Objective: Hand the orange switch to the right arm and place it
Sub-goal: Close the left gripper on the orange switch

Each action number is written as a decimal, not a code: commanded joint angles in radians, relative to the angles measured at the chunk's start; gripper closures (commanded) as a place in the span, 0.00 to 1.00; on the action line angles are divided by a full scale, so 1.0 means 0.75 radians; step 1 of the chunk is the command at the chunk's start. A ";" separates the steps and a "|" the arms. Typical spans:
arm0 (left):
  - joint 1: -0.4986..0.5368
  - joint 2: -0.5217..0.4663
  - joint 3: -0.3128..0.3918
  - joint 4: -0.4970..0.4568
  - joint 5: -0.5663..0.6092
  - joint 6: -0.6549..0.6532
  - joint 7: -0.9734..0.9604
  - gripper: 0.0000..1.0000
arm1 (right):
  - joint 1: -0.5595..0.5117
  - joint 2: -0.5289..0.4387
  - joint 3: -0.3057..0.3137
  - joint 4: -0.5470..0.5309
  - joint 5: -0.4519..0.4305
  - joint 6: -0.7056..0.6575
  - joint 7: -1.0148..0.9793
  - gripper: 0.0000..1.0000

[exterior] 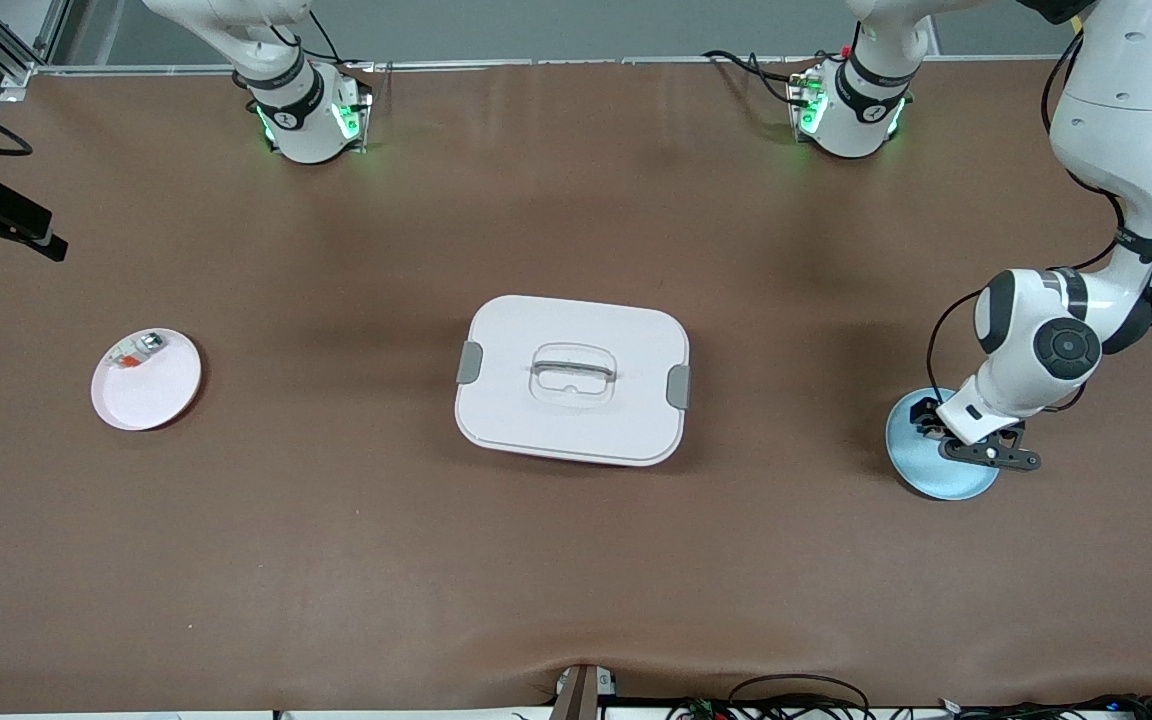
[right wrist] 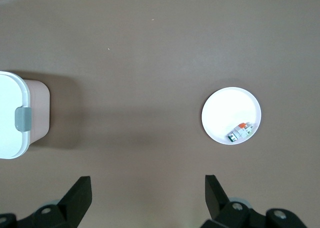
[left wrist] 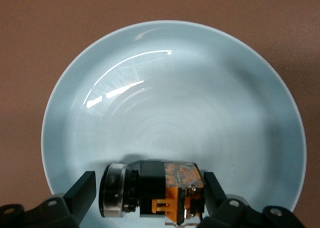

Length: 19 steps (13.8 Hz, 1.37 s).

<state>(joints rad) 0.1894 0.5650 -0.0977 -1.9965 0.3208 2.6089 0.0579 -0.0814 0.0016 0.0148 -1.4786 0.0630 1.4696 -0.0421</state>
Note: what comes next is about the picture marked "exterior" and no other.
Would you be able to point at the white lidded storage box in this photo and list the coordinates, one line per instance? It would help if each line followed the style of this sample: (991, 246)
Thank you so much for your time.
(576, 420)

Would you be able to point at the brown table mat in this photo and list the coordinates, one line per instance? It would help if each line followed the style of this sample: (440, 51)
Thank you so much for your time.
(576, 580)

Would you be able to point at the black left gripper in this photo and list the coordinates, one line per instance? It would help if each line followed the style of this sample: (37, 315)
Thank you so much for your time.
(928, 413)

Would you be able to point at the white orange circuit breaker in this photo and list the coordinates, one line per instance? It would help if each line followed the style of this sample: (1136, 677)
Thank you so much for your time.
(141, 347)

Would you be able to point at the light blue round plate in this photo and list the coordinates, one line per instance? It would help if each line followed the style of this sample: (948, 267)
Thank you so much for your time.
(936, 478)

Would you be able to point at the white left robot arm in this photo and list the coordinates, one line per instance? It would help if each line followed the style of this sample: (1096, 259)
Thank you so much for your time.
(1126, 120)

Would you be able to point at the pink round plate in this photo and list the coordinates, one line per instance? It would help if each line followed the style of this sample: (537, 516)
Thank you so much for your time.
(151, 400)

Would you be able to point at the grey metal table clamp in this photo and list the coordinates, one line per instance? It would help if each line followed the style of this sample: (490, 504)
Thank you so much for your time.
(576, 700)

